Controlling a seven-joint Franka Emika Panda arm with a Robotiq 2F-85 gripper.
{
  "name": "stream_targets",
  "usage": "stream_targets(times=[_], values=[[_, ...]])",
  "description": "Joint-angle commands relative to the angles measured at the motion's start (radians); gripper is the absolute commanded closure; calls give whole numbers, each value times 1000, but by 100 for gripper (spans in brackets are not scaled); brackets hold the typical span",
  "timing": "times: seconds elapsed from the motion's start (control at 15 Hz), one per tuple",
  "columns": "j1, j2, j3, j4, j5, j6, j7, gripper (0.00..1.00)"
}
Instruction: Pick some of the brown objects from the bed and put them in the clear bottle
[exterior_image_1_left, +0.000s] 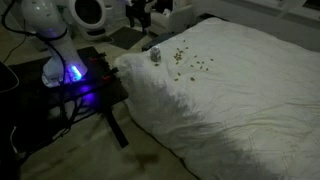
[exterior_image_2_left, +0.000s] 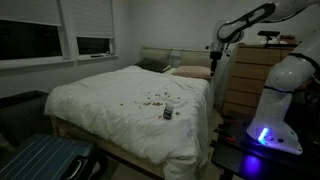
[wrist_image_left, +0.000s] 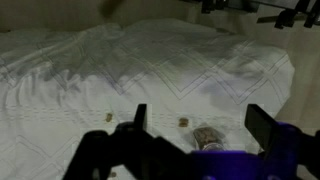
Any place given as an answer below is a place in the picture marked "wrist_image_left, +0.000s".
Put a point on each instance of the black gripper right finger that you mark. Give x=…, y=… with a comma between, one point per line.
x=261, y=128

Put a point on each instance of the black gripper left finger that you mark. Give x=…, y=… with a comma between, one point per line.
x=140, y=116

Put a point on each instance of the white quilted duvet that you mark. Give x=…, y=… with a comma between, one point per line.
x=150, y=66

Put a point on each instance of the black robot table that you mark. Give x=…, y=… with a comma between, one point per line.
x=266, y=3

